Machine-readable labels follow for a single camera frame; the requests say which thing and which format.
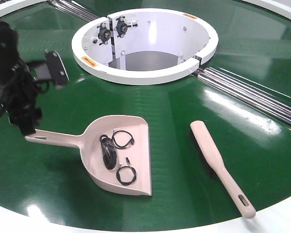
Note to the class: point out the orange warning label rear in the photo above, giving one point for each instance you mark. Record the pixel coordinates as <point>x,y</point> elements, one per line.
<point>190,16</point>

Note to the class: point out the right chrome roller strip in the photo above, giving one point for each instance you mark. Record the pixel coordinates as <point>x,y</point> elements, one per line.
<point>245,92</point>

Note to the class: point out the chrome roller strip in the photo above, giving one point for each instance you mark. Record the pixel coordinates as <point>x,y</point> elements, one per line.
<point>245,92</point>
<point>74,9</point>

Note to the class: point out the beige hand brush black bristles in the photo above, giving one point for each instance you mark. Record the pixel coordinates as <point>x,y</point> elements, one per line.
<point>214,159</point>

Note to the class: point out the white outer conveyor rim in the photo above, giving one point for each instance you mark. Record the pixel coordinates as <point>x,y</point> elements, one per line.
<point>46,188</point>

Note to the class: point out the black camera plate left gripper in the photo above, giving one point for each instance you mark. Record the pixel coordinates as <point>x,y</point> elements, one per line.
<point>56,68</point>

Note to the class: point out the black bearing mount right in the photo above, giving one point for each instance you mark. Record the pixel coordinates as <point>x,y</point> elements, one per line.
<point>121,27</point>

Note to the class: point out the orange warning label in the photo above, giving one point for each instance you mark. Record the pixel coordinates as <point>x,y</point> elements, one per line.
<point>190,16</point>
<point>89,61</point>

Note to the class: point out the black bearing mount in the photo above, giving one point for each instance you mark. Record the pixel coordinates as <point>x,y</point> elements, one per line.
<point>121,27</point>
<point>104,34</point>

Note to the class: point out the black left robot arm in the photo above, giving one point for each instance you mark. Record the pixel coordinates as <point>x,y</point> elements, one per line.
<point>9,54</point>

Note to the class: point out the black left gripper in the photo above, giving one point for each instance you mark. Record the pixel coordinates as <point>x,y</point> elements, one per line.
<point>19,89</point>

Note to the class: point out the beige plastic dustpan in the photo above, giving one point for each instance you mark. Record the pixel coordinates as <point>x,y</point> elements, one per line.
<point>132,172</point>

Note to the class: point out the white central ring housing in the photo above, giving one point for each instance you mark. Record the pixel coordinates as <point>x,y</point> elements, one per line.
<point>160,46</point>

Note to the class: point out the orange warning label front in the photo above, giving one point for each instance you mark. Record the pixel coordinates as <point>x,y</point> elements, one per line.
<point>89,61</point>

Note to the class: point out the black bearing mount left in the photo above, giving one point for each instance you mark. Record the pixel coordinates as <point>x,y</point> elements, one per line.
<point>104,34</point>

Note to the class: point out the left chrome roller strip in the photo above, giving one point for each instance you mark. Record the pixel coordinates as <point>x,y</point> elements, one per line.
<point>74,9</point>

